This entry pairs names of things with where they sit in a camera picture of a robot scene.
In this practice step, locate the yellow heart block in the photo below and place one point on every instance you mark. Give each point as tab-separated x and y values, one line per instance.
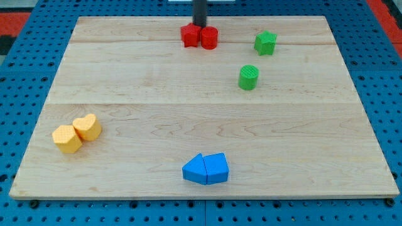
88	127

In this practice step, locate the wooden board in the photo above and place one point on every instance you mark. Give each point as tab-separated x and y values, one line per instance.
302	133

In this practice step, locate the blue pentagon block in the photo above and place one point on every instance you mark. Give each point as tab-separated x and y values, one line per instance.
217	168

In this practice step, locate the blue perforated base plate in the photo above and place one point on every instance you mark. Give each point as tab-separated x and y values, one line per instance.
31	64

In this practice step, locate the yellow hexagon block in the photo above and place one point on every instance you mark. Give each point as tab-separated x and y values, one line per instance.
66	139

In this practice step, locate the red cylinder block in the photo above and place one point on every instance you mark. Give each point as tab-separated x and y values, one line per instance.
209	37

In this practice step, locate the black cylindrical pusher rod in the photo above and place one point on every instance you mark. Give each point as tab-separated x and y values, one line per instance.
199	13

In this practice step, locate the red star block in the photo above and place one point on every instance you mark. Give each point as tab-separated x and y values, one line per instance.
190	35

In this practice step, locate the green star block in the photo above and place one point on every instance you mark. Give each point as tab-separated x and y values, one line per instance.
265	43

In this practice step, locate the blue triangle block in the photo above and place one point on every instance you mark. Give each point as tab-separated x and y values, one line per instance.
195	170

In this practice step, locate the green cylinder block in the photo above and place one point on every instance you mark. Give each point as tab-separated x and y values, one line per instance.
248	77

